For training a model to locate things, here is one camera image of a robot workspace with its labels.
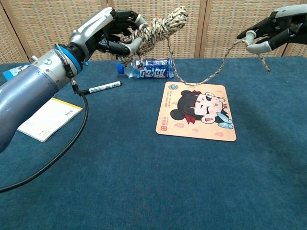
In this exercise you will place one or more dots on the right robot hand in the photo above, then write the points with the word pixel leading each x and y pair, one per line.
pixel 287 26

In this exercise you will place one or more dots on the woven wooden folding screen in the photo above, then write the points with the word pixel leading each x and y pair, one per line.
pixel 216 24

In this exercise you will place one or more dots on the black white marker pen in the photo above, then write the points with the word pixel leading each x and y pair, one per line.
pixel 103 87

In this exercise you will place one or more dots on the cartoon girl mouse pad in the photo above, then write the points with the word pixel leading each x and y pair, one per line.
pixel 192 112

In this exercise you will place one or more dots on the blue felt table cover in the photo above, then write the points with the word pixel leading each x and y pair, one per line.
pixel 144 191

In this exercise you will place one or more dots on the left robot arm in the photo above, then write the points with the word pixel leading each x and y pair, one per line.
pixel 24 91

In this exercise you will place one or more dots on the clear bottle blue label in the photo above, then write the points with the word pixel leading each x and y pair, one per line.
pixel 156 70

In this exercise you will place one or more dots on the blue pump soap bottle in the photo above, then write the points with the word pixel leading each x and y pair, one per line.
pixel 9 73

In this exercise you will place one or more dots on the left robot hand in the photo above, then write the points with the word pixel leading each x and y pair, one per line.
pixel 96 26

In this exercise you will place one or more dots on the white notepad orange edge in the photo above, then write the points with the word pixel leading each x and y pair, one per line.
pixel 48 119

